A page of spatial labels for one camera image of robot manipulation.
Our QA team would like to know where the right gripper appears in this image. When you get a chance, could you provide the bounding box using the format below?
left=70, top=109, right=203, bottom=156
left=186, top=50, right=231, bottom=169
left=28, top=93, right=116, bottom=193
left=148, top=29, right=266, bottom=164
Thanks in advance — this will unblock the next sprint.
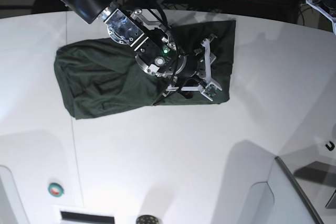
left=178, top=55, right=205, bottom=82

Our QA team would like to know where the black U-shaped hook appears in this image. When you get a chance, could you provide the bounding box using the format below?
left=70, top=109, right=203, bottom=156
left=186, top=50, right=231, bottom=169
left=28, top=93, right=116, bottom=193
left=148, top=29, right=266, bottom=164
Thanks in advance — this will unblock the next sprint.
left=325, top=141, right=335, bottom=151

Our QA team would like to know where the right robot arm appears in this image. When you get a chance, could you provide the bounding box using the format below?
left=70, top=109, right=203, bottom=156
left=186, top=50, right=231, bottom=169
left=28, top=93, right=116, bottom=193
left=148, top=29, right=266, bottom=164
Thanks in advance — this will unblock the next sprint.
left=60, top=0, right=211, bottom=79

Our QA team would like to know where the green tape roll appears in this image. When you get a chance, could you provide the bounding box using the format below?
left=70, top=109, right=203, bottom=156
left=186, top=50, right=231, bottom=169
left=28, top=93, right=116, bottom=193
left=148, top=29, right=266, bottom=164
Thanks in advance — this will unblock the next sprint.
left=48, top=183, right=64, bottom=197

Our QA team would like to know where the black perforated round object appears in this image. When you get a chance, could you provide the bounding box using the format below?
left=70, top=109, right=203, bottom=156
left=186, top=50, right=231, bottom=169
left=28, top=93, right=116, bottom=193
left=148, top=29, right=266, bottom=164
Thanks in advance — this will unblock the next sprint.
left=136, top=215, right=160, bottom=224

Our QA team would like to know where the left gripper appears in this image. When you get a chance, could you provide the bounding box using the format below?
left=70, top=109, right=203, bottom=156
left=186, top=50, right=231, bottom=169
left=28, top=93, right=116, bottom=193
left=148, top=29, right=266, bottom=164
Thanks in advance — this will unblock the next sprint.
left=322, top=0, right=335, bottom=13

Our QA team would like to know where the dark green t-shirt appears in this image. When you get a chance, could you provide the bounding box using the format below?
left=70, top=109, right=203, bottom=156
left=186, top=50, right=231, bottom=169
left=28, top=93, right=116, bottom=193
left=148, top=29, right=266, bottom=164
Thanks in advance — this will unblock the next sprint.
left=54, top=20, right=236, bottom=119

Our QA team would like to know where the grey metal tray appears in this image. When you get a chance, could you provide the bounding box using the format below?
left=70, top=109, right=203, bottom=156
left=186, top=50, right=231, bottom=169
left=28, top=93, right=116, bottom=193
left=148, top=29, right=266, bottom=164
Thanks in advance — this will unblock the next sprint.
left=276, top=156, right=335, bottom=223

